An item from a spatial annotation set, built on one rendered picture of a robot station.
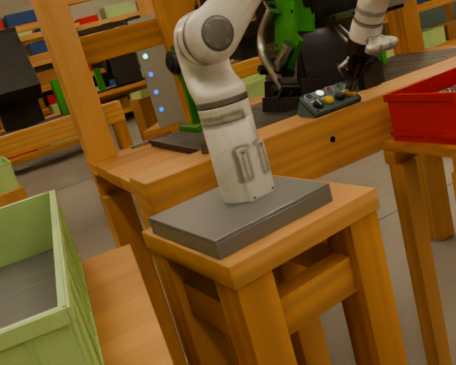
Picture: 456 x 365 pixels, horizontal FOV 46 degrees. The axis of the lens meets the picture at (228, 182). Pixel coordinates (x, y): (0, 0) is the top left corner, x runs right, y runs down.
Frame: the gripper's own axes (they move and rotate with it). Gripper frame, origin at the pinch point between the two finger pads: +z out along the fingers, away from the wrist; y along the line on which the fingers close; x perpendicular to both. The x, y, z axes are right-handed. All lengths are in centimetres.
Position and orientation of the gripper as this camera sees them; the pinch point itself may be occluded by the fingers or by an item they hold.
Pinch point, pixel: (352, 84)
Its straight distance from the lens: 146.2
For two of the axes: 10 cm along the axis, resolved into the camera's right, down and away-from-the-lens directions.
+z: -0.4, 6.9, 7.3
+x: 5.1, 6.4, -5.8
